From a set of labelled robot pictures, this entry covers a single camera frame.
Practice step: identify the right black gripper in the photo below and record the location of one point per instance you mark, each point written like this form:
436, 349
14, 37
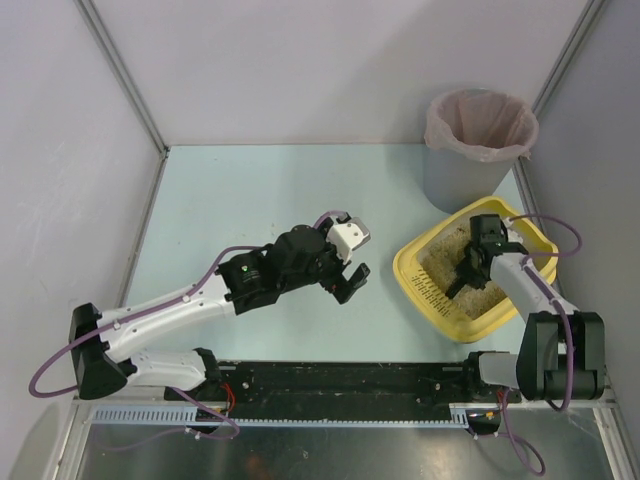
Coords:
473, 265

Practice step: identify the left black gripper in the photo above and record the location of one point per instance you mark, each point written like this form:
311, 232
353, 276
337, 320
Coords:
335, 279

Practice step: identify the black litter scoop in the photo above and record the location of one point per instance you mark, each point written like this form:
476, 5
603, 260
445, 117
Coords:
456, 286

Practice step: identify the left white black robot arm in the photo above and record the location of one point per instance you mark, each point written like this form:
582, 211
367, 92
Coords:
110, 349

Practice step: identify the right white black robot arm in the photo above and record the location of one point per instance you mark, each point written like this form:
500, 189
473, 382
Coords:
562, 352

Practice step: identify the beige cat litter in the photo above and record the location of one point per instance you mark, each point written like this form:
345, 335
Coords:
439, 260

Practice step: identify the yellow litter box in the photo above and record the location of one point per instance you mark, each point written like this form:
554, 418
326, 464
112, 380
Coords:
432, 302

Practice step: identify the grey trash bin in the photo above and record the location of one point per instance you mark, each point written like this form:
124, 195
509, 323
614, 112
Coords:
452, 181

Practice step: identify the pink bin liner bag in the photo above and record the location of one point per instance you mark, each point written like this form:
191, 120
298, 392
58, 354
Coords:
482, 125

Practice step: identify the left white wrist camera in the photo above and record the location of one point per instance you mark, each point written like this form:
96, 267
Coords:
347, 237

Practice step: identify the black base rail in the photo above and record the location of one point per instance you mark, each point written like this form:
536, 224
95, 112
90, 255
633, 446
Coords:
344, 392

